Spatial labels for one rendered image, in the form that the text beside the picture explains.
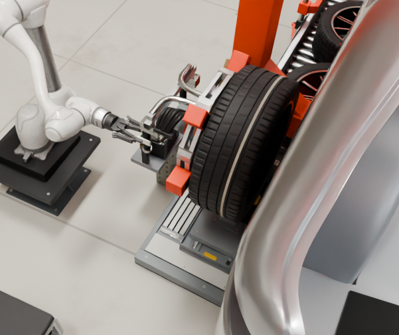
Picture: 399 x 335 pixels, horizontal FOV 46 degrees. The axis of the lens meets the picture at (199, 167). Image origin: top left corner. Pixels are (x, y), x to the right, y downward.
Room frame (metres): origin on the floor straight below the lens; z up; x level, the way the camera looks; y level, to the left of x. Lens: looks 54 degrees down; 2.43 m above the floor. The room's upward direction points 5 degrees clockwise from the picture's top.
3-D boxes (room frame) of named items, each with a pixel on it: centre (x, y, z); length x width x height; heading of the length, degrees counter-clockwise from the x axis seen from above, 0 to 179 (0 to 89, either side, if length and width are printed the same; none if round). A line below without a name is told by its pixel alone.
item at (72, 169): (1.57, 0.91, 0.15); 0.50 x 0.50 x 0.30; 70
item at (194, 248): (1.31, -0.20, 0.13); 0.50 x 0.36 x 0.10; 157
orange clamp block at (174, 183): (1.09, 0.08, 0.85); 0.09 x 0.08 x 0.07; 157
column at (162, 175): (1.67, 0.19, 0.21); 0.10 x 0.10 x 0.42; 67
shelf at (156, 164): (1.64, 0.21, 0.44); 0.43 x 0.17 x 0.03; 157
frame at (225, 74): (1.38, -0.04, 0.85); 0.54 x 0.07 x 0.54; 157
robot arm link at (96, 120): (1.40, 0.46, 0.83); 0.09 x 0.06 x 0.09; 157
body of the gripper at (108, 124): (1.38, 0.39, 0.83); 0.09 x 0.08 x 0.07; 67
